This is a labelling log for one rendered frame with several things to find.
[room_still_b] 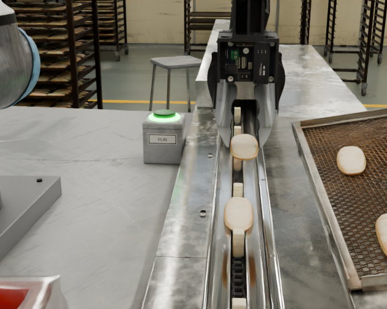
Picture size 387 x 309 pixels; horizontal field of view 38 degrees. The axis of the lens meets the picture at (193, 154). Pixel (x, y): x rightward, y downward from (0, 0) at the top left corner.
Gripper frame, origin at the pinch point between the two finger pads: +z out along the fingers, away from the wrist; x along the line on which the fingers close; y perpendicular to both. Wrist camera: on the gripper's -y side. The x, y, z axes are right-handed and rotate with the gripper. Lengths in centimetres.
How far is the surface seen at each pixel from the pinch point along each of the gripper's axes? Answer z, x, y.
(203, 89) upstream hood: 3.7, -7.9, -44.9
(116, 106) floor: 93, -98, -376
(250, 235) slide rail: 8.9, 0.8, 11.3
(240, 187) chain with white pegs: 7.0, -0.4, 1.0
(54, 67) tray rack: 33, -98, -226
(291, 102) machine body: 12, 13, -69
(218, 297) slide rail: 8.9, -2.7, 24.7
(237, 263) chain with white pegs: 10.0, -0.8, 16.1
